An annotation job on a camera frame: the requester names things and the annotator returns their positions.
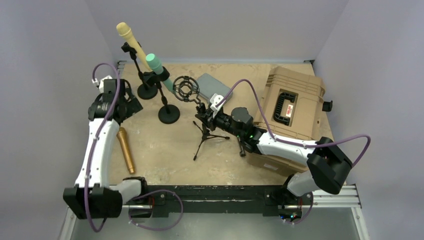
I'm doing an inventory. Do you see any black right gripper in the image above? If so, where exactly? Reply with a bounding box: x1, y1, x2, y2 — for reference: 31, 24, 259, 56
196, 107, 243, 139

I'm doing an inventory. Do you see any gold brown microphone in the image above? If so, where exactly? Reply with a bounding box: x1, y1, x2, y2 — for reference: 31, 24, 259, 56
116, 127, 136, 175

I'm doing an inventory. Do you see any black tripod shock-mount stand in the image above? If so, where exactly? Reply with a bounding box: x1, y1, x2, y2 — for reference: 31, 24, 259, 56
173, 75, 230, 161

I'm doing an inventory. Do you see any black round-base stand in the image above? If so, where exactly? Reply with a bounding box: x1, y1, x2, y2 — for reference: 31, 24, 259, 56
153, 67, 180, 124
121, 42, 158, 100

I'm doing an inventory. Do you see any mint green microphone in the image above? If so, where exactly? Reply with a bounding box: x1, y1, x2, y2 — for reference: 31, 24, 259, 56
145, 53, 175, 94

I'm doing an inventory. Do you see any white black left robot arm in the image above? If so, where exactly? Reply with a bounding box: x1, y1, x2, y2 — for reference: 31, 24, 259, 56
63, 77, 149, 220

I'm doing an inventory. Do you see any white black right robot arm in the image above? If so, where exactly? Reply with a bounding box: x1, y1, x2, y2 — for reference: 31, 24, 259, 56
195, 103, 353, 204

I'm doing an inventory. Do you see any cream yellow microphone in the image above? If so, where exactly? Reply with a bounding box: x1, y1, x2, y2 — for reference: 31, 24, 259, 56
116, 22, 152, 72

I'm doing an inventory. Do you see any tan hard equipment case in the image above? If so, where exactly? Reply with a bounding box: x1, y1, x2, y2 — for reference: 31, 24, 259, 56
245, 66, 328, 178

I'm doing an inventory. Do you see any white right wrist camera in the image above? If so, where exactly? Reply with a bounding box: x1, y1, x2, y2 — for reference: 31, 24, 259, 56
209, 93, 226, 119

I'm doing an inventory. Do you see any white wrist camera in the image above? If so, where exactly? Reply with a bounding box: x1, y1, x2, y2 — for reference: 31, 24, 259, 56
93, 75, 114, 96
209, 93, 226, 119

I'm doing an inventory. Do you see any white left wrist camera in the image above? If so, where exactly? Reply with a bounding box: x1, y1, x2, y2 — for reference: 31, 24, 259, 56
93, 75, 114, 96

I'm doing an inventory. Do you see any dark metal door handle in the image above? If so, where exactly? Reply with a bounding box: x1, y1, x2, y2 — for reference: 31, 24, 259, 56
237, 136, 246, 158

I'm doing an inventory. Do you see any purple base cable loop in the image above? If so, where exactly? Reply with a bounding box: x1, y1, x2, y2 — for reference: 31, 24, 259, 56
127, 189, 184, 232

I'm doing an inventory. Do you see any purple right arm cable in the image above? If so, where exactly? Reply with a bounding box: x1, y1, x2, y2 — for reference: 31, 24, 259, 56
215, 78, 372, 170

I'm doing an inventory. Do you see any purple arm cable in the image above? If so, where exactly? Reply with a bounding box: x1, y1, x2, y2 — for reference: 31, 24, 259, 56
83, 62, 122, 233
215, 78, 372, 170

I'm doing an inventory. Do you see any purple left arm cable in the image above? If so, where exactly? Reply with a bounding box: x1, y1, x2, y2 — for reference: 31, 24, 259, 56
83, 62, 122, 233

